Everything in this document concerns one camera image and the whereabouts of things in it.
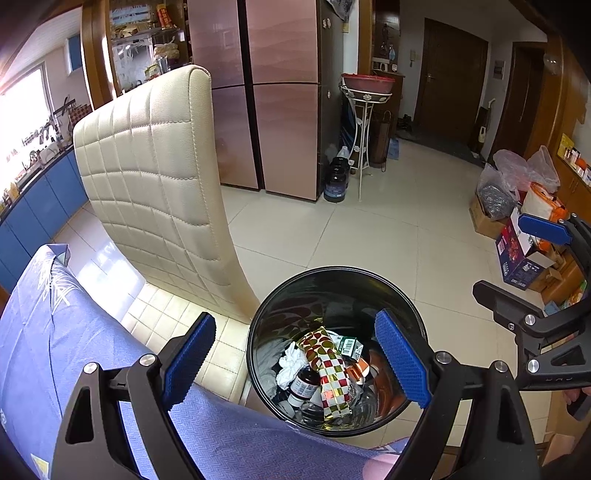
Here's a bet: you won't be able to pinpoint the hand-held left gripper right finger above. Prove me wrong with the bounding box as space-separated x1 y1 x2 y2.
374 308 541 480

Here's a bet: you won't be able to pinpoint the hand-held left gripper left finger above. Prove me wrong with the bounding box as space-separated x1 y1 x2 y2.
53 312 218 480

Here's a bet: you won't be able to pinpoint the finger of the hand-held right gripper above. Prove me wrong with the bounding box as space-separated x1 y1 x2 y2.
518 213 591 278
472 280 591 357

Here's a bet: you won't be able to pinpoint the crushed orange carton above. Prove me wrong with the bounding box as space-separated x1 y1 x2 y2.
346 357 370 384

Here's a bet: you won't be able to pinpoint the green milk carton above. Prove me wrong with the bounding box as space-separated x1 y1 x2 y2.
333 336 365 361

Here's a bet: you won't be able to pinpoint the red yellow snack wrapper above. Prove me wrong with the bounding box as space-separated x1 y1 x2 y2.
295 325 354 421

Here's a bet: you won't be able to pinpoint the black round trash bin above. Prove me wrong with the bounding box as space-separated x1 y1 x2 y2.
246 265 428 432

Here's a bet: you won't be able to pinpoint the white tissue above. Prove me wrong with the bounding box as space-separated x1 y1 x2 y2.
276 342 309 386

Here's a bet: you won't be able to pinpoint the brown medicine bottle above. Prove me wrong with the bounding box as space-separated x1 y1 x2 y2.
288 367 321 407

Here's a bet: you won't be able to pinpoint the person's right hand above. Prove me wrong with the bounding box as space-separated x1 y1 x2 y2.
564 387 591 422

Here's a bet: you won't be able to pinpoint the orange white bag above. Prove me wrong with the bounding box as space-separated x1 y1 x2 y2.
521 181 568 222

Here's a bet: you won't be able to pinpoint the printed purple carton box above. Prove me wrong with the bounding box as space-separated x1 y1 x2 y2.
496 217 557 289

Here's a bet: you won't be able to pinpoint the brown cardboard box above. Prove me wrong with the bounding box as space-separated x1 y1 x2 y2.
470 196 511 238

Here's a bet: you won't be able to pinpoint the grey plastic bag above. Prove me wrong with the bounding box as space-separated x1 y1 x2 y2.
476 166 518 220

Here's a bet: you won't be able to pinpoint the clear pink plastic bag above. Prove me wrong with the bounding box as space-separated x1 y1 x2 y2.
493 145 560 192

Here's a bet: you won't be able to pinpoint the pink cloth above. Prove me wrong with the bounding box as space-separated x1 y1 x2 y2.
362 455 402 480

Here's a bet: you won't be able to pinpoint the blue printed tablecloth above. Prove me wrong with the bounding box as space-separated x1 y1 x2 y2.
0 244 411 480

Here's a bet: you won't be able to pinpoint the dark wooden door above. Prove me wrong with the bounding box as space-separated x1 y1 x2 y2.
496 41 546 160
413 17 489 146

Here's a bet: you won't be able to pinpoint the dark blue water jug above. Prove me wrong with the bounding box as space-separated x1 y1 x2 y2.
323 157 350 204

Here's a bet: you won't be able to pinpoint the cream quilted dining chair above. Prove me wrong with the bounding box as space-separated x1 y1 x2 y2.
73 65 262 402

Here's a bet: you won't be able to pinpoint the white metal plant stand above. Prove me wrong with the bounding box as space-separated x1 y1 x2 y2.
339 85 396 201

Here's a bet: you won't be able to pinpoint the blue kitchen cabinets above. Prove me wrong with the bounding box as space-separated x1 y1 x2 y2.
0 148 88 287

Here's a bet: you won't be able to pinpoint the red basin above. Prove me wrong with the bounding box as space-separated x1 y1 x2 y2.
342 72 396 93

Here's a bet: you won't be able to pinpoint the copper pink refrigerator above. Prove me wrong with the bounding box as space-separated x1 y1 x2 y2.
187 0 345 201

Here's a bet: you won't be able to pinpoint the wooden display cabinet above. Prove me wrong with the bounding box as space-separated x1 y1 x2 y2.
83 0 192 112

